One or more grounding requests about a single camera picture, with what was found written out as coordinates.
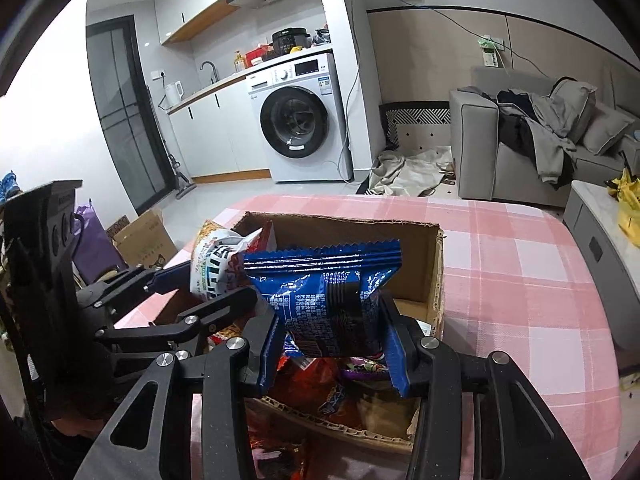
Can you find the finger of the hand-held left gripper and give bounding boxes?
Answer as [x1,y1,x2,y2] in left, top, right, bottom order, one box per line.
[75,262,196,311]
[92,287,261,356]

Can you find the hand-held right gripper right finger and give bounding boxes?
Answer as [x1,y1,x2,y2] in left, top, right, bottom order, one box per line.
[378,290,593,480]

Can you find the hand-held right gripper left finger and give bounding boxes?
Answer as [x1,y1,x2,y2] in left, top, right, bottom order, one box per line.
[75,310,287,480]

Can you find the purple white snack packet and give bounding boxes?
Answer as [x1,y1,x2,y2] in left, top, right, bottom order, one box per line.
[340,355,396,381]

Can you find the white red snack packet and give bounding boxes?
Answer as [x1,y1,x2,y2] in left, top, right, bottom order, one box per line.
[190,220,277,303]

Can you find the large red snack packet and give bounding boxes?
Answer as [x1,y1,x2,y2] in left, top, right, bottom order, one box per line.
[280,357,361,418]

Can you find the blue snack packet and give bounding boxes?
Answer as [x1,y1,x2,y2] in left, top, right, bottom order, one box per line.
[242,239,403,358]

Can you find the brown cardboard box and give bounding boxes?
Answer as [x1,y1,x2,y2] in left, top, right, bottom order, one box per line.
[150,210,446,456]

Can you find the person's left forearm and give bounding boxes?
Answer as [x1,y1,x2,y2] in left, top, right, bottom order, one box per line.
[10,417,101,480]

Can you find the small cardboard box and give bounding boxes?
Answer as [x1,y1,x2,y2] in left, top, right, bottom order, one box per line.
[106,208,178,268]

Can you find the purple plastic bag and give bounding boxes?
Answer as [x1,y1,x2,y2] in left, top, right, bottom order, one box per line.
[72,200,128,283]

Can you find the floor vacuum cleaner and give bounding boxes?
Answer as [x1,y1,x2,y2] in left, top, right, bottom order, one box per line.
[167,155,197,197]

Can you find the pink checkered tablecloth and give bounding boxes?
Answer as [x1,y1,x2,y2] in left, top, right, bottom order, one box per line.
[117,194,623,480]

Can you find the white lower kitchen cabinets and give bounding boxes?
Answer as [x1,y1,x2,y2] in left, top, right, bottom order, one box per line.
[167,80,273,183]

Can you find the white kitchen cabinets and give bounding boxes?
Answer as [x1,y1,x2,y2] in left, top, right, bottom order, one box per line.
[167,80,273,183]
[154,0,261,46]

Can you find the dark glass door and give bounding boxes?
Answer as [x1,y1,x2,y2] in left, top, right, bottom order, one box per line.
[86,16,173,218]

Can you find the beige cloth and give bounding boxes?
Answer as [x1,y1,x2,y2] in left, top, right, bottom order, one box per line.
[356,146,456,198]

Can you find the white washing machine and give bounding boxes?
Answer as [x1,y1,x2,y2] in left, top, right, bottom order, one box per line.
[245,52,355,183]

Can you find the grey sofa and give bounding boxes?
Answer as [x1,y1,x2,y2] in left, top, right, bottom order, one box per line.
[448,65,640,208]

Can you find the white coffee table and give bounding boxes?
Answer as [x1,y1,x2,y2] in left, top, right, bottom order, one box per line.
[562,180,640,351]

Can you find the red box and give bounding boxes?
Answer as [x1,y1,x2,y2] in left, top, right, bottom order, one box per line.
[245,45,276,66]

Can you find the black white patterned panel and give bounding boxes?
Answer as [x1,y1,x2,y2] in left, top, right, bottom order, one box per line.
[380,102,451,148]

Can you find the black clothing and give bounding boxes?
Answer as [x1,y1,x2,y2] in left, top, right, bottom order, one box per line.
[495,89,538,161]

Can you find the grey clothing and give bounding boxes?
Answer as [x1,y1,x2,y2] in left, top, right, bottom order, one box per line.
[497,95,578,186]

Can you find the black pressure cooker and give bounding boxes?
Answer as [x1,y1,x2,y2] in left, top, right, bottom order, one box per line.
[271,28,312,56]

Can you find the white upper kitchen cabinets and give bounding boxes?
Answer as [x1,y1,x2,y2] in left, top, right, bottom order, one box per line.
[154,0,261,46]

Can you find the yellow plastic bag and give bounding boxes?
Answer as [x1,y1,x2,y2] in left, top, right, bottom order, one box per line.
[605,167,640,247]

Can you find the grey pillow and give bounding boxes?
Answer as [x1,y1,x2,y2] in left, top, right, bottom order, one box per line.
[550,77,598,143]
[580,102,636,157]

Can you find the wall socket with green plug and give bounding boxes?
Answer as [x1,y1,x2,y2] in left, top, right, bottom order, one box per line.
[477,35,506,68]

